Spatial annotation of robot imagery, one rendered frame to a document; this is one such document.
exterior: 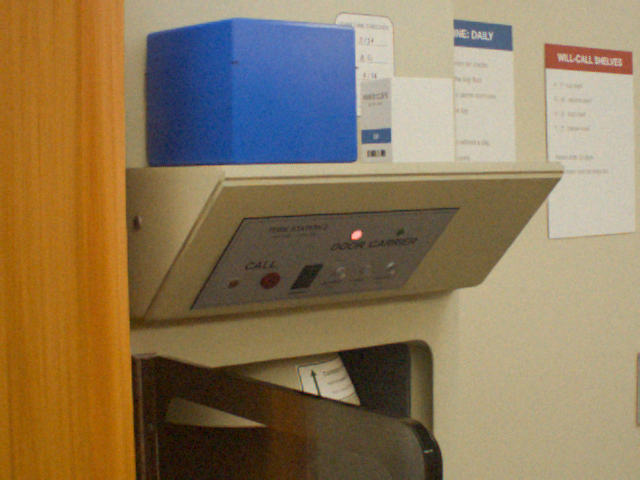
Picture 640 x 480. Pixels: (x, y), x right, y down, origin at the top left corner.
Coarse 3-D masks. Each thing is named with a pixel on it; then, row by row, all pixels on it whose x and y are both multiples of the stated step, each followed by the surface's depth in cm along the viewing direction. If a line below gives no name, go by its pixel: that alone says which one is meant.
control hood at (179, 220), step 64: (128, 192) 84; (192, 192) 78; (256, 192) 78; (320, 192) 82; (384, 192) 85; (448, 192) 89; (512, 192) 94; (128, 256) 84; (192, 256) 80; (448, 256) 97
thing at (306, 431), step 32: (160, 384) 82; (192, 384) 78; (224, 384) 74; (256, 384) 71; (160, 416) 82; (192, 416) 78; (224, 416) 75; (256, 416) 71; (288, 416) 69; (320, 416) 66; (352, 416) 63; (384, 416) 61; (160, 448) 82; (192, 448) 78; (224, 448) 75; (256, 448) 72; (288, 448) 69; (320, 448) 66; (352, 448) 63; (384, 448) 61; (416, 448) 59
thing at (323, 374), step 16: (336, 352) 104; (224, 368) 98; (240, 368) 97; (256, 368) 97; (272, 368) 98; (288, 368) 98; (304, 368) 99; (320, 368) 100; (336, 368) 102; (288, 384) 98; (304, 384) 98; (320, 384) 99; (336, 384) 101; (352, 400) 102
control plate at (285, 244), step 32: (256, 224) 81; (288, 224) 82; (320, 224) 84; (352, 224) 86; (384, 224) 88; (416, 224) 90; (448, 224) 93; (224, 256) 82; (256, 256) 83; (288, 256) 85; (320, 256) 87; (352, 256) 89; (384, 256) 92; (416, 256) 94; (224, 288) 84; (256, 288) 86; (288, 288) 89; (320, 288) 91; (352, 288) 93; (384, 288) 95
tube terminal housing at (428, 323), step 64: (128, 0) 84; (192, 0) 88; (256, 0) 91; (320, 0) 95; (384, 0) 99; (448, 0) 104; (128, 64) 85; (448, 64) 104; (128, 128) 85; (192, 320) 89; (256, 320) 92; (320, 320) 96; (384, 320) 100; (448, 320) 105; (448, 384) 105; (448, 448) 105
